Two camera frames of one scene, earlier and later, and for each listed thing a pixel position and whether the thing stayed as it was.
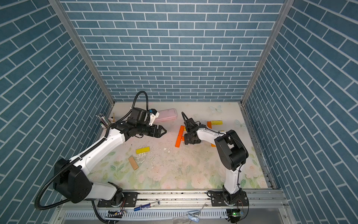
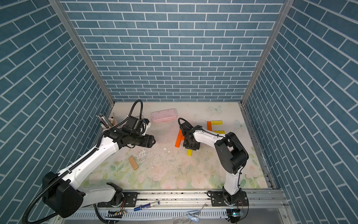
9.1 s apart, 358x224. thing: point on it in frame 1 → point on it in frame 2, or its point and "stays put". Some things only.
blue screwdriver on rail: [145, 206] stays put
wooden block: [134, 163] stays put
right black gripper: [186, 141] → [196, 148]
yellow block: [142, 150] → [189, 152]
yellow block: [216, 122] stays put
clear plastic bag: [193, 215] stays put
